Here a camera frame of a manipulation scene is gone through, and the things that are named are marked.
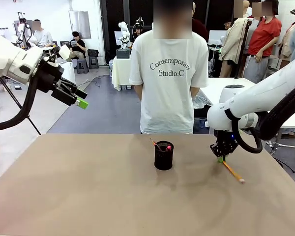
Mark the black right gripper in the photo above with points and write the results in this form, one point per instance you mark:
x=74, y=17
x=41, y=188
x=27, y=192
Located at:
x=223, y=138

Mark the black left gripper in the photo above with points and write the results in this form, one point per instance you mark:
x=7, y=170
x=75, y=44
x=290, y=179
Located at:
x=49, y=75

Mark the yellow pencil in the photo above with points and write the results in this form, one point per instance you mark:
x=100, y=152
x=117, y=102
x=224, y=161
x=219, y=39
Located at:
x=233, y=173

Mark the black highlighter pink caps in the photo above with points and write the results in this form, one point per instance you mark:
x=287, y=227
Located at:
x=168, y=148

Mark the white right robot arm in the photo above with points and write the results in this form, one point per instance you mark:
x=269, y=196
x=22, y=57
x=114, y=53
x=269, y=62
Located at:
x=260, y=98

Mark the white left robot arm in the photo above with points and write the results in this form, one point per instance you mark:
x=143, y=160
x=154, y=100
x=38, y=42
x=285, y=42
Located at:
x=12, y=61

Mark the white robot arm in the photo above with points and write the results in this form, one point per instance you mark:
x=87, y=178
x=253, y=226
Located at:
x=23, y=28
x=124, y=29

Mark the black mesh pen holder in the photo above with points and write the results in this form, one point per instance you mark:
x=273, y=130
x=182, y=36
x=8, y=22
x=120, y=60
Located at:
x=163, y=159

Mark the white air purifier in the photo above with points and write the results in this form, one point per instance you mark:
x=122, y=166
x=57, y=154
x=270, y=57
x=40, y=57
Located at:
x=69, y=70

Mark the grey stool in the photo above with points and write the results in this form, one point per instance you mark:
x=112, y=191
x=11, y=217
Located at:
x=94, y=62
x=82, y=65

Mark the black bag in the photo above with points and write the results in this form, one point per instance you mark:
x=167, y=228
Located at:
x=93, y=52

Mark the seated person black shirt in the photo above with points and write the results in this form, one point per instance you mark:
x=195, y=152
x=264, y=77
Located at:
x=78, y=45

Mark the table with cream cloth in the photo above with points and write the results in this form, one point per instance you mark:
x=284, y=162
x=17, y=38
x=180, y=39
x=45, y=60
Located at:
x=120, y=71

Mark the clear plastic bag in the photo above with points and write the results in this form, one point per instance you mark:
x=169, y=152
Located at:
x=201, y=102

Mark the white table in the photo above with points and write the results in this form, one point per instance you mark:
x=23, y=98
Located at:
x=214, y=91

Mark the grey metal stand base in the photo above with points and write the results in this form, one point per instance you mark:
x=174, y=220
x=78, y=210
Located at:
x=285, y=145

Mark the seated person white shirt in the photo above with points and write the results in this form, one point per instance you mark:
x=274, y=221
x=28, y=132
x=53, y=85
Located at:
x=43, y=37

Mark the black equipment box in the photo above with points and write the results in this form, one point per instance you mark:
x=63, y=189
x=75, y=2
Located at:
x=123, y=53

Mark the red-brown pencil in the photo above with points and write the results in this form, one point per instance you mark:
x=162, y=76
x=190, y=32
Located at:
x=155, y=143

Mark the person in white t-shirt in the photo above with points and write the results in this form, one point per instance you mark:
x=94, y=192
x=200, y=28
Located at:
x=167, y=105

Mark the robot with black gripper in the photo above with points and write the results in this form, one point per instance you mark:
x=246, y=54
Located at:
x=139, y=24

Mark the white board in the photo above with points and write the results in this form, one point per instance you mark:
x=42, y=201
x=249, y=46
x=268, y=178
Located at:
x=215, y=37

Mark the dark red garment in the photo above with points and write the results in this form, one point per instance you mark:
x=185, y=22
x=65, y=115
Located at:
x=200, y=30

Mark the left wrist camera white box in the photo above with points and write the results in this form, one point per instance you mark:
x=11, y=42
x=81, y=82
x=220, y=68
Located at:
x=64, y=52

